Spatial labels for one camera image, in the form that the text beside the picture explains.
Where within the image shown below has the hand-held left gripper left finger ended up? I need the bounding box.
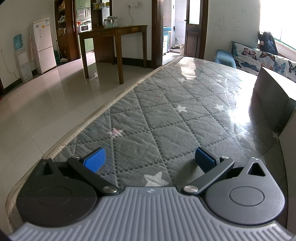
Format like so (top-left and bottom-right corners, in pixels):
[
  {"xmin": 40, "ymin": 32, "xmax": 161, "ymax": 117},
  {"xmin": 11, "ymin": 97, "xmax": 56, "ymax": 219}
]
[{"xmin": 41, "ymin": 147, "xmax": 120, "ymax": 194}]

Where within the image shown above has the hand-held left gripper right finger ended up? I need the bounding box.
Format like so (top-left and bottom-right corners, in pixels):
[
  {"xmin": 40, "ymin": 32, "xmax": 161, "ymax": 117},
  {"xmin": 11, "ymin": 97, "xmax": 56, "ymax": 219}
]
[{"xmin": 181, "ymin": 146, "xmax": 270, "ymax": 195}]

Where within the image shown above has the grey cardboard box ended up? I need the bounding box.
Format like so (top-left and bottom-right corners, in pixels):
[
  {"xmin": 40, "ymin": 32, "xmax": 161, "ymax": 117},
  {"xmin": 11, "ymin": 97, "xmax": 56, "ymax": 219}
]
[{"xmin": 252, "ymin": 67, "xmax": 296, "ymax": 193}]

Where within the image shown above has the grey quilted star table cover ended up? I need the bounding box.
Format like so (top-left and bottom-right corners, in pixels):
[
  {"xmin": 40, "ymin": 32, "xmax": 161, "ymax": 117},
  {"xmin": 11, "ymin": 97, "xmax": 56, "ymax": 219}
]
[{"xmin": 5, "ymin": 56, "xmax": 296, "ymax": 232}]

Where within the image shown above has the blue sofa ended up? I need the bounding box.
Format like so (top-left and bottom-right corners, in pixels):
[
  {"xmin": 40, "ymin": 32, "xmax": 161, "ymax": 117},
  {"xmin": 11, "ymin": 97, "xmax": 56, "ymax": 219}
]
[{"xmin": 213, "ymin": 40, "xmax": 259, "ymax": 76}]

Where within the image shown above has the broom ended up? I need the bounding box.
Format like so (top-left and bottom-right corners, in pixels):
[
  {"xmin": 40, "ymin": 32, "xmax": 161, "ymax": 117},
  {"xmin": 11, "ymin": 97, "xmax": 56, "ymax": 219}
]
[{"xmin": 55, "ymin": 39, "xmax": 68, "ymax": 63}]

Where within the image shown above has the butterfly print cushion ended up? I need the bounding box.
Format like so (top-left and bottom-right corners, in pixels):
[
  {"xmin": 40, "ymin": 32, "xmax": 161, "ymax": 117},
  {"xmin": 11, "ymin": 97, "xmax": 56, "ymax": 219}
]
[
  {"xmin": 273, "ymin": 55, "xmax": 296, "ymax": 83},
  {"xmin": 231, "ymin": 41, "xmax": 276, "ymax": 73}
]

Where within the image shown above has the dark wooden door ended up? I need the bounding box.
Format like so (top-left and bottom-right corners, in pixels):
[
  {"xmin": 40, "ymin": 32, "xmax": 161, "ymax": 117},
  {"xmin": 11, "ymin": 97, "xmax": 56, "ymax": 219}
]
[{"xmin": 184, "ymin": 0, "xmax": 208, "ymax": 59}]

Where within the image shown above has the white water dispenser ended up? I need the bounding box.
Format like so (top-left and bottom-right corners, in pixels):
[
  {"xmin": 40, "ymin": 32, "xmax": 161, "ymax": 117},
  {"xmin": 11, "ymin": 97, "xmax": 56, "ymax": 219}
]
[{"xmin": 13, "ymin": 34, "xmax": 33, "ymax": 83}]

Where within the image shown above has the white refrigerator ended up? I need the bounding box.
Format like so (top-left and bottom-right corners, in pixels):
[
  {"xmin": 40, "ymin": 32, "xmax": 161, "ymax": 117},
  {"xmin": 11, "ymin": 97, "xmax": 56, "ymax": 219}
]
[{"xmin": 28, "ymin": 17, "xmax": 57, "ymax": 75}]

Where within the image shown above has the pink hanging cloth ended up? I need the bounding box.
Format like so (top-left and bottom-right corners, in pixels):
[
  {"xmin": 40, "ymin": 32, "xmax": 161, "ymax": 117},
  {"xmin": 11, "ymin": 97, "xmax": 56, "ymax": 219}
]
[{"xmin": 29, "ymin": 35, "xmax": 36, "ymax": 60}]

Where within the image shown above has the dark wooden table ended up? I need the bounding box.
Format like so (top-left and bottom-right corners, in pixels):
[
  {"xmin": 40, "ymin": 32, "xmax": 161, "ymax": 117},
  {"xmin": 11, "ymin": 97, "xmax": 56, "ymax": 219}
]
[{"xmin": 77, "ymin": 25, "xmax": 148, "ymax": 85}]

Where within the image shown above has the black backpack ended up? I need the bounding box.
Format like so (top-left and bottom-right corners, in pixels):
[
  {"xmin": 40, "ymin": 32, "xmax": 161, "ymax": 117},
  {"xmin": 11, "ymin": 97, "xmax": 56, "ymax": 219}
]
[{"xmin": 258, "ymin": 31, "xmax": 279, "ymax": 56}]

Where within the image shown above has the dark wooden shelf cabinet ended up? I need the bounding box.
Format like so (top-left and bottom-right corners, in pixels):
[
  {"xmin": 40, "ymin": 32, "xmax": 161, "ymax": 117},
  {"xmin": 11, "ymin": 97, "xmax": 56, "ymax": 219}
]
[{"xmin": 54, "ymin": 0, "xmax": 80, "ymax": 62}]

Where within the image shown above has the window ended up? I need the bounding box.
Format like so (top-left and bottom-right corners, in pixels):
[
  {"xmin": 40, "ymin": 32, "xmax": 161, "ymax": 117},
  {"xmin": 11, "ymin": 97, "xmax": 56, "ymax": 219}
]
[{"xmin": 259, "ymin": 0, "xmax": 296, "ymax": 61}]

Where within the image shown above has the wall socket with cable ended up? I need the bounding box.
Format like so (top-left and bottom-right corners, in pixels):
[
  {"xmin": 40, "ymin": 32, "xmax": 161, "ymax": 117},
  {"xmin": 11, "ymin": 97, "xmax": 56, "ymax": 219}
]
[{"xmin": 126, "ymin": 2, "xmax": 137, "ymax": 26}]

